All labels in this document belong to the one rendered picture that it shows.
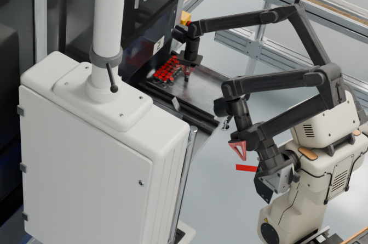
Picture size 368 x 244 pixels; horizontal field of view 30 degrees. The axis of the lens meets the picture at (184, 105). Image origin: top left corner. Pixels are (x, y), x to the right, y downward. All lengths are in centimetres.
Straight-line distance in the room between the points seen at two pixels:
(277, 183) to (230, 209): 141
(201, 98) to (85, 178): 105
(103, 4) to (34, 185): 80
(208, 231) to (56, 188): 156
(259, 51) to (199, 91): 100
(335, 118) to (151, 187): 75
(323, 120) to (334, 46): 217
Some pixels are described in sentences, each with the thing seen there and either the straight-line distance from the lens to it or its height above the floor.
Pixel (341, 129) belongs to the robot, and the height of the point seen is 132.
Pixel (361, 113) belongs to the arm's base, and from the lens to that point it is 262.
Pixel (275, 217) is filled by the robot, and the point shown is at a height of 83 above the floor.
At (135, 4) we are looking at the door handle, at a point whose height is 145.
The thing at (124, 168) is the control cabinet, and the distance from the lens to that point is 192.
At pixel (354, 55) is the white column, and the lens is 446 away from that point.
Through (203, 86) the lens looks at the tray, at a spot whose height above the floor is 88.
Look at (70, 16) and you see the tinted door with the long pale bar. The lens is 226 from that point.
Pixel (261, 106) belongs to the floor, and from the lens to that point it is 436.
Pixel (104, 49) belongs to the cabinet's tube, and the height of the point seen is 176.
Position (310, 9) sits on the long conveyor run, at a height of 90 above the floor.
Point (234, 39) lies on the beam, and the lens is 399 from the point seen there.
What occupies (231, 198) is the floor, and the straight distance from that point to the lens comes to 380.
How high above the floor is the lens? 289
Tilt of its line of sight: 43 degrees down
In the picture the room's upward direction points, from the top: 10 degrees clockwise
